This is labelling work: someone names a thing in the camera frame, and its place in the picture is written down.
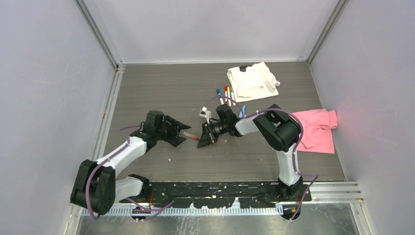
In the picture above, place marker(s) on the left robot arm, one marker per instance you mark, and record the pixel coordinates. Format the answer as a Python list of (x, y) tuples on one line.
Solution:
[(96, 187)]

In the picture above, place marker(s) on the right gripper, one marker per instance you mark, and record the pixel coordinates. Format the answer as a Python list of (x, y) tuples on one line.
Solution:
[(206, 139)]

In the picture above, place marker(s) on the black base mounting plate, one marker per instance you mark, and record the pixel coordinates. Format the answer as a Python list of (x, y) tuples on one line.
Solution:
[(215, 195)]

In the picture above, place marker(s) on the white folded cloth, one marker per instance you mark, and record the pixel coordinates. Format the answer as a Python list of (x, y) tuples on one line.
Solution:
[(252, 82)]

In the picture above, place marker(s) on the light blue highlighter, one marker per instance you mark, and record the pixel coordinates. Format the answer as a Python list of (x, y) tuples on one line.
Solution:
[(243, 111)]

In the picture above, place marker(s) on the white acrylic marker grey tip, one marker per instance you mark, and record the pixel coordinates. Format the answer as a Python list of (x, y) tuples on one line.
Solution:
[(232, 99)]

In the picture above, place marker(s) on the pink cloth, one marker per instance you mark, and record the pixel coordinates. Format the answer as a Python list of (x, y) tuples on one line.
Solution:
[(317, 125)]

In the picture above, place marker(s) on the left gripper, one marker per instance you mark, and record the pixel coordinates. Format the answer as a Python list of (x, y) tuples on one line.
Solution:
[(175, 127)]

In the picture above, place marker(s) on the orange brown gel pen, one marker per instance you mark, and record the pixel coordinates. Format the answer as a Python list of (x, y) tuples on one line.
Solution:
[(194, 137)]

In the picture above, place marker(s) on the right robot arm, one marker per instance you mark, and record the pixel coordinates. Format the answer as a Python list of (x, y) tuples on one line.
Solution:
[(279, 129)]

